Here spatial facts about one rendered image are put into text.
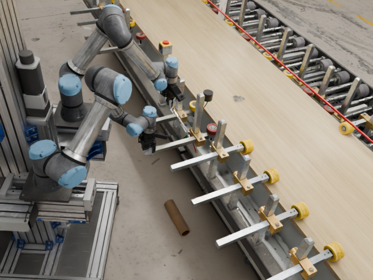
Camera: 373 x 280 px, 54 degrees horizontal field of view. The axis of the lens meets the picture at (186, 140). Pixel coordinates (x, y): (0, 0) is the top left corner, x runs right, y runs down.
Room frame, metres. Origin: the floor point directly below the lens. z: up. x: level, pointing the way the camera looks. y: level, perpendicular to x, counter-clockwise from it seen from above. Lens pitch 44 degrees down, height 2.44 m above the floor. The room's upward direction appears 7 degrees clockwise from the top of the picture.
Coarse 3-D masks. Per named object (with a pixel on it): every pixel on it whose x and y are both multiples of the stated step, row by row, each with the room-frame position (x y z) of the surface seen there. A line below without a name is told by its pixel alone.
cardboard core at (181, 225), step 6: (168, 204) 1.73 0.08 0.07; (174, 204) 1.74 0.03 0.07; (168, 210) 1.69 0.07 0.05; (174, 210) 1.68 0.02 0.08; (174, 216) 1.63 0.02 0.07; (180, 216) 1.64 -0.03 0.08; (174, 222) 1.59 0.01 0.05; (180, 222) 1.58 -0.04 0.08; (180, 228) 1.53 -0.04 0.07; (186, 228) 1.53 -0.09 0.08; (180, 234) 1.50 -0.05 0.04; (186, 234) 1.53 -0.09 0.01
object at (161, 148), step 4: (204, 136) 1.72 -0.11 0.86; (208, 136) 1.73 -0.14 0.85; (212, 136) 1.74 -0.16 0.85; (180, 140) 1.65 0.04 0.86; (184, 140) 1.66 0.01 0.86; (188, 140) 1.66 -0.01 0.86; (192, 140) 1.67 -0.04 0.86; (164, 144) 1.60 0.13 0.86; (168, 144) 1.60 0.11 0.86; (172, 144) 1.60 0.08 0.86; (176, 144) 1.61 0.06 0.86; (180, 144) 1.62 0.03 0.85; (184, 144) 1.64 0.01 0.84; (156, 148) 1.55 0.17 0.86; (160, 148) 1.56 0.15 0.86; (164, 148) 1.57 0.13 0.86; (168, 148) 1.58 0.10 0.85; (172, 148) 1.60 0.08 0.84; (156, 152) 1.54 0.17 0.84
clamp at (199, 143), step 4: (192, 132) 1.73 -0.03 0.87; (192, 136) 1.72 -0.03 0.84; (196, 136) 1.70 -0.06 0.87; (200, 136) 1.70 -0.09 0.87; (196, 140) 1.67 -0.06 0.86; (200, 140) 1.66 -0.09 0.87; (204, 140) 1.67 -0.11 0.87; (196, 144) 1.67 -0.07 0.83; (200, 144) 1.66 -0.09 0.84; (204, 144) 1.68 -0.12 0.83
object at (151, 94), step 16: (96, 16) 3.48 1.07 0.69; (128, 64) 2.68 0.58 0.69; (144, 80) 2.46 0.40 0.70; (160, 112) 2.10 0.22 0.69; (176, 128) 1.93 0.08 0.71; (208, 176) 1.51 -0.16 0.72; (224, 208) 1.31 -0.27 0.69; (240, 224) 1.20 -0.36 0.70; (240, 240) 1.14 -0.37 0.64; (256, 256) 1.02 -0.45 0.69; (272, 256) 1.03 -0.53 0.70; (272, 272) 0.94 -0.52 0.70
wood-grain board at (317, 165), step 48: (144, 0) 3.52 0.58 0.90; (192, 0) 3.66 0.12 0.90; (192, 48) 2.71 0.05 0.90; (240, 48) 2.81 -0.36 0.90; (192, 96) 2.09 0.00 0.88; (288, 96) 2.21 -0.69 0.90; (288, 144) 1.69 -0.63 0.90; (336, 144) 1.75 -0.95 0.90; (288, 192) 1.31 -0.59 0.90; (336, 192) 1.35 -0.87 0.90; (336, 240) 1.04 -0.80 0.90
